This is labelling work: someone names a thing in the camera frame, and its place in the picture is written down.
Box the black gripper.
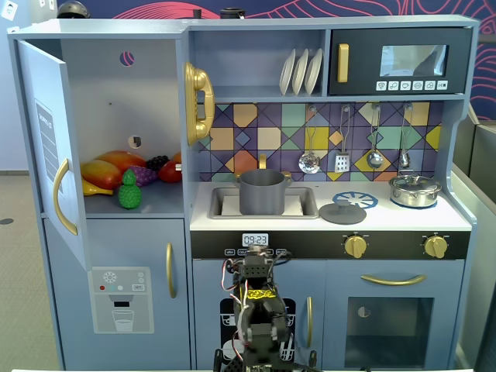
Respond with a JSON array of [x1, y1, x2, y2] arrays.
[[242, 298, 296, 352]]

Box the blue open cabinet door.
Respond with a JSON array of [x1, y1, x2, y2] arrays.
[[15, 38, 92, 273]]

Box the blue oven door with window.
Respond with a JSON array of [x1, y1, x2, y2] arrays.
[[325, 259, 466, 370]]

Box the digital clock display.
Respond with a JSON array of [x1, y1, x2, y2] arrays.
[[242, 233, 269, 247]]

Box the gold stove knob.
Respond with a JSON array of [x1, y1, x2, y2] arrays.
[[422, 233, 450, 260], [343, 233, 370, 260]]

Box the gray toy sink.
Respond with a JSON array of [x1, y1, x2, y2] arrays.
[[208, 186, 319, 220]]

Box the gray plastic pot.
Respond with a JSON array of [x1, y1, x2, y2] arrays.
[[233, 168, 292, 215]]

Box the gray pot lid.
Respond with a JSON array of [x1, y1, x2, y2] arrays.
[[318, 201, 367, 225]]

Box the steel skimmer utensil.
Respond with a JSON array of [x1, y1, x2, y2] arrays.
[[298, 106, 322, 174]]

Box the blue fridge door with dispenser print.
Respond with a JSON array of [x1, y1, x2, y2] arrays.
[[43, 217, 191, 371]]

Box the blue toy kitchen unit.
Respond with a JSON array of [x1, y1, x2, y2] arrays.
[[7, 15, 481, 371]]

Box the steel slotted spatula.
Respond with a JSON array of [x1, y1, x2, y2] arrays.
[[334, 106, 352, 174]]

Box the red toy apple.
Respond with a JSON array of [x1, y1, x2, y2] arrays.
[[157, 160, 183, 184]]

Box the purple toy grapes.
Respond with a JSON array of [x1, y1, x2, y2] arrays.
[[127, 165, 159, 188]]

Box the dark toy grapes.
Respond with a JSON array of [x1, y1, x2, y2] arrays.
[[145, 154, 171, 173]]

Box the steel ladle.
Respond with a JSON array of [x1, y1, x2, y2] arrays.
[[366, 104, 384, 170]]

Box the shiny steel pot with lid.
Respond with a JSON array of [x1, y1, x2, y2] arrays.
[[388, 174, 443, 208]]

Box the steel spoon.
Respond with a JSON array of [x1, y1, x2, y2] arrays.
[[398, 104, 413, 170]]

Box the yellow toy banana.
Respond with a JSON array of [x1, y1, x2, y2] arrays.
[[82, 180, 115, 198]]

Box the orange red toy mango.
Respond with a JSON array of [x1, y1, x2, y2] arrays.
[[95, 150, 148, 170]]

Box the yellow red toy mango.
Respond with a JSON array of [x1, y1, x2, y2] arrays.
[[80, 160, 126, 190]]

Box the gold toy telephone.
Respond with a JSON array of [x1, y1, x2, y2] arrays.
[[183, 61, 215, 146]]

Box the white toy plate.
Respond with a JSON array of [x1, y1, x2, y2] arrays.
[[279, 51, 298, 96], [291, 48, 310, 96], [304, 48, 324, 96]]

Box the black toy microwave door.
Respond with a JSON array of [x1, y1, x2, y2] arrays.
[[327, 27, 474, 96]]

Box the dark helmet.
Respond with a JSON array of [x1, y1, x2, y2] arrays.
[[57, 0, 91, 19]]

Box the gold dishwasher door handle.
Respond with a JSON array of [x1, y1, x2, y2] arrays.
[[305, 296, 313, 349]]

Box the red white wire bundle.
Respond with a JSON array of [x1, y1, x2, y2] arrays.
[[221, 258, 251, 352]]

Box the straight gold fridge door handle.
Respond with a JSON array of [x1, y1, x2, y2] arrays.
[[165, 242, 177, 299]]

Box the gold oven door handle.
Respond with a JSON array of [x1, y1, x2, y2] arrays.
[[360, 273, 428, 287]]

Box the blue stove burner ring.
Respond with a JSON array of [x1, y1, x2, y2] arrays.
[[332, 191, 379, 211]]

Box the curved gold cabinet door handle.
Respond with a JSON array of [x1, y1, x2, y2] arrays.
[[53, 157, 79, 236]]

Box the gold microwave handle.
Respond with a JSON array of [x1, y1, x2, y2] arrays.
[[336, 43, 350, 84]]

